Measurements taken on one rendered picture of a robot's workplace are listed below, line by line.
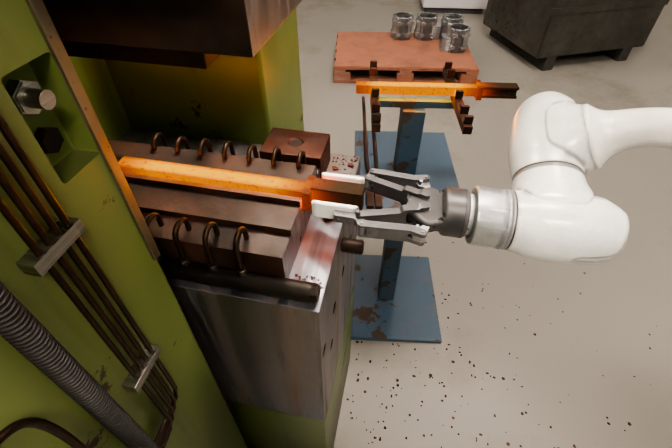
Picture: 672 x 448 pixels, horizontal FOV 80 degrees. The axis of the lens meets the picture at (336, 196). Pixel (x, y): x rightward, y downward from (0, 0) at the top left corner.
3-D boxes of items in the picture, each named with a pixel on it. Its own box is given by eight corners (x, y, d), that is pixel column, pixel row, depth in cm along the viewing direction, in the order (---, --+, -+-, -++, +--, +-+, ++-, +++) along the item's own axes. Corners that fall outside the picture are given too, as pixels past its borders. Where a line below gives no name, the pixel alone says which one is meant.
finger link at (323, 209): (357, 219, 62) (356, 223, 61) (313, 213, 63) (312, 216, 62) (358, 205, 59) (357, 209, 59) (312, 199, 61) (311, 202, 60)
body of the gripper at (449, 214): (463, 251, 60) (401, 242, 61) (461, 212, 66) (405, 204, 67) (475, 216, 55) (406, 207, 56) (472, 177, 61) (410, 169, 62)
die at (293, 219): (317, 197, 75) (315, 161, 69) (286, 285, 60) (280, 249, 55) (116, 169, 81) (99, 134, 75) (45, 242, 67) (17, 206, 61)
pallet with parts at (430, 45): (456, 45, 359) (464, 8, 337) (480, 85, 302) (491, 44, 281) (333, 45, 358) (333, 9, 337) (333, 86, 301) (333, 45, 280)
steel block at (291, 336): (354, 280, 115) (360, 156, 85) (325, 422, 87) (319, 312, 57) (175, 250, 123) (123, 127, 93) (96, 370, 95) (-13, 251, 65)
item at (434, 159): (443, 137, 135) (444, 132, 134) (466, 222, 106) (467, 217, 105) (354, 135, 136) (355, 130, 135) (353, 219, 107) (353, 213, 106)
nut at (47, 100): (87, 146, 37) (50, 74, 32) (67, 163, 35) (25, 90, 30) (56, 142, 37) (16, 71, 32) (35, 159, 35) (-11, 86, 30)
